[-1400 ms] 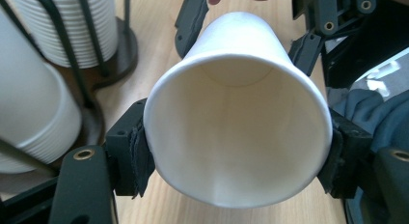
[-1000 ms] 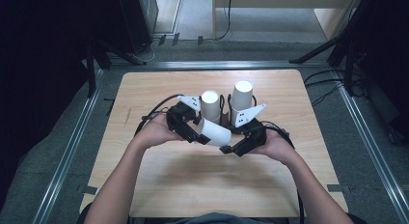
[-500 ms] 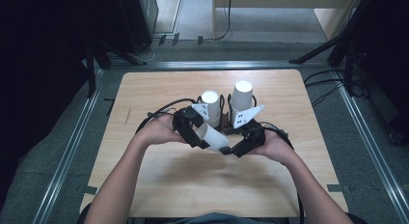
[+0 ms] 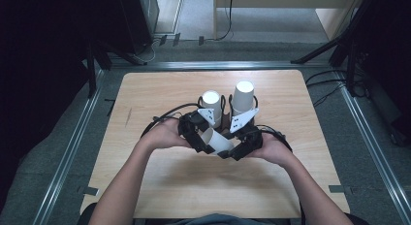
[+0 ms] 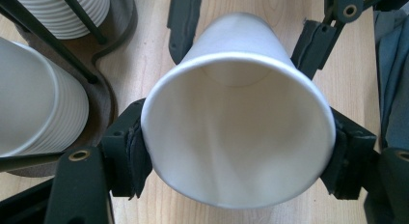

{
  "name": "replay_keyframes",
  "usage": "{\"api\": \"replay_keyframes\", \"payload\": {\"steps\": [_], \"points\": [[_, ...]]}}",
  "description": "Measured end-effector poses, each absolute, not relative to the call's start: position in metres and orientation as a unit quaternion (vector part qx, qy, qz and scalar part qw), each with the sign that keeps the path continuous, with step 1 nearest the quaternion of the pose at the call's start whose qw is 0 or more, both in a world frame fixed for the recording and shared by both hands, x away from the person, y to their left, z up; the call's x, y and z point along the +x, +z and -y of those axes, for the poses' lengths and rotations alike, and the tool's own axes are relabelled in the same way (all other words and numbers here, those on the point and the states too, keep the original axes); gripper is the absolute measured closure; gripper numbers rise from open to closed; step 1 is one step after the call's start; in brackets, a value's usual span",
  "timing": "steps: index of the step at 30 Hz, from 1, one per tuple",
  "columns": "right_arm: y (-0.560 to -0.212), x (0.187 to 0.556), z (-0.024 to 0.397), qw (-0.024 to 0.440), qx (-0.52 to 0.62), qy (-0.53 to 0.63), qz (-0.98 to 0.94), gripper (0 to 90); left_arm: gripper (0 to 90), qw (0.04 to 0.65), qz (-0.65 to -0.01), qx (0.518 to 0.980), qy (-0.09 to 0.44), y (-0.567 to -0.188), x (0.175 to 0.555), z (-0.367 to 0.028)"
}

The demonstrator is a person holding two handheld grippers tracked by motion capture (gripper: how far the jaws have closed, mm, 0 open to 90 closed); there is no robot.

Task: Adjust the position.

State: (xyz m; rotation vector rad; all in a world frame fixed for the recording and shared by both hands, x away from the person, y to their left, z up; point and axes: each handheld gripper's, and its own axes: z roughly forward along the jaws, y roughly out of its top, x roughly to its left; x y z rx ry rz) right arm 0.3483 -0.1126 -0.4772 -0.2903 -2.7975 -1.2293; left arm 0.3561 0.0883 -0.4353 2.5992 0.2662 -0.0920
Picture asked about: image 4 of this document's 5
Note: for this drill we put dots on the black cabinet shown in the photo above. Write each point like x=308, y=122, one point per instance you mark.
x=137, y=21

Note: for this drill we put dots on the dark brown cup holder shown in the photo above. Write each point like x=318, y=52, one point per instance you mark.
x=226, y=121

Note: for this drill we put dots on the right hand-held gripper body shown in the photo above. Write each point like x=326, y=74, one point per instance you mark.
x=252, y=137

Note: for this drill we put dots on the light wooden desk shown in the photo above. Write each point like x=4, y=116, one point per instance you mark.
x=332, y=21

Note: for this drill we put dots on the person's right leg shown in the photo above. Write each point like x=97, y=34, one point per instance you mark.
x=358, y=220

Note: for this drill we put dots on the person's right hand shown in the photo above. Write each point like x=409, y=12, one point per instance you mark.
x=274, y=149

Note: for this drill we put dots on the black tripod stand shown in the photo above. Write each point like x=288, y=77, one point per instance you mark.
x=97, y=60
x=339, y=44

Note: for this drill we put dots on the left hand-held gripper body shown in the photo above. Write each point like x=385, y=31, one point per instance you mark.
x=190, y=126

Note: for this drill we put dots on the metal floor rail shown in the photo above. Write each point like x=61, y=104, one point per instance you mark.
x=69, y=154
x=219, y=65
x=371, y=147

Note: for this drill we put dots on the person's left leg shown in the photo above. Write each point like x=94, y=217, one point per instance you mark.
x=84, y=217

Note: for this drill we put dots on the person's left hand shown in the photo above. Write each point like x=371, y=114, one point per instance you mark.
x=163, y=134

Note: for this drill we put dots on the dark tape strip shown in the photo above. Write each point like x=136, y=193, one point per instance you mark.
x=176, y=39
x=339, y=188
x=201, y=40
x=90, y=191
x=163, y=40

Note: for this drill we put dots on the person's leg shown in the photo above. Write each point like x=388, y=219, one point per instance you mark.
x=84, y=217
x=358, y=220

